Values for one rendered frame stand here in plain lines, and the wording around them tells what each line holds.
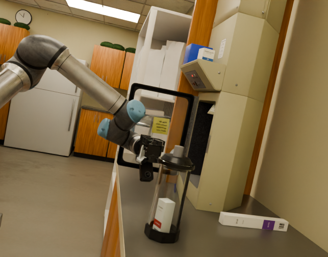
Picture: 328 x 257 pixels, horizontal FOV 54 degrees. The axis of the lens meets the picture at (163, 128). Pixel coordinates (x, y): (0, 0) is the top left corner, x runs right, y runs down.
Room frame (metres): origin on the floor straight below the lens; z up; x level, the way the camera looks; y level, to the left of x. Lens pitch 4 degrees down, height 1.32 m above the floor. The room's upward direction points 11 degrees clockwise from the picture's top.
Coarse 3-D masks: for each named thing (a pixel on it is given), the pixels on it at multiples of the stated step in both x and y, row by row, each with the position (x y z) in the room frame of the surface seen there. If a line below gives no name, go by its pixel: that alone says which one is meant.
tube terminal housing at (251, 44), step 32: (224, 32) 1.35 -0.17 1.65; (256, 32) 1.26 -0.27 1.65; (224, 64) 1.26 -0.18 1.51; (256, 64) 1.27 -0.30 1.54; (224, 96) 1.24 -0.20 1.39; (256, 96) 1.33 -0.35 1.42; (192, 128) 1.53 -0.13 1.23; (224, 128) 1.25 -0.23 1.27; (256, 128) 1.40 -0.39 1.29; (224, 160) 1.25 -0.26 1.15; (192, 192) 1.32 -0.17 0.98; (224, 192) 1.26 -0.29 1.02
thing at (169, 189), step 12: (168, 168) 0.88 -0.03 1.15; (168, 180) 0.88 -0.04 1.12; (180, 180) 0.88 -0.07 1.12; (156, 192) 0.90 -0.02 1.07; (168, 192) 0.87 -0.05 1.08; (180, 192) 0.88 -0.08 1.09; (156, 204) 0.89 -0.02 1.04; (168, 204) 0.87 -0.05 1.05; (180, 204) 0.89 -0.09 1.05; (156, 216) 0.88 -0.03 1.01; (168, 216) 0.87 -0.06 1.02; (156, 228) 0.88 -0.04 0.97; (168, 228) 0.88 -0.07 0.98
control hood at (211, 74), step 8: (184, 64) 1.44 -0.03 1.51; (192, 64) 1.31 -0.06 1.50; (200, 64) 1.22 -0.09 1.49; (208, 64) 1.23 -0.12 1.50; (216, 64) 1.23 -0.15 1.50; (184, 72) 1.51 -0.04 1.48; (200, 72) 1.27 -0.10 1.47; (208, 72) 1.23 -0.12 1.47; (216, 72) 1.23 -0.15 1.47; (224, 72) 1.24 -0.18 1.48; (208, 80) 1.24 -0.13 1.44; (216, 80) 1.24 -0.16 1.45; (200, 88) 1.41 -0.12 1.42; (208, 88) 1.31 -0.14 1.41; (216, 88) 1.24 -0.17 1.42
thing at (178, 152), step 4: (176, 148) 0.91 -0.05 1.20; (180, 148) 0.91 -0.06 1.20; (176, 152) 0.91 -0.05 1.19; (180, 152) 0.91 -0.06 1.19; (164, 156) 0.90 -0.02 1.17; (168, 156) 0.89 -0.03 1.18; (172, 156) 0.90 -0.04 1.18; (176, 156) 0.91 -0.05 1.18; (180, 156) 0.91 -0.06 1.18; (184, 156) 0.95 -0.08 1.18; (168, 160) 0.88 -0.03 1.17; (172, 160) 0.88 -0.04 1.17; (176, 160) 0.88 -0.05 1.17; (180, 160) 0.88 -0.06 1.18; (184, 160) 0.89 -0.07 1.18; (188, 160) 0.90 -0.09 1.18; (180, 164) 0.88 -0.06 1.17; (184, 164) 0.88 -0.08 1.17; (188, 164) 0.89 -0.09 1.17
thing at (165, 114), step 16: (144, 96) 1.52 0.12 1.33; (160, 96) 1.53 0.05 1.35; (176, 96) 1.53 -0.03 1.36; (160, 112) 1.53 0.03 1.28; (176, 112) 1.54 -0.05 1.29; (144, 128) 1.53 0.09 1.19; (160, 128) 1.53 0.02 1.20; (176, 128) 1.54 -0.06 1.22; (176, 144) 1.54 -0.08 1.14; (128, 160) 1.52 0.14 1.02
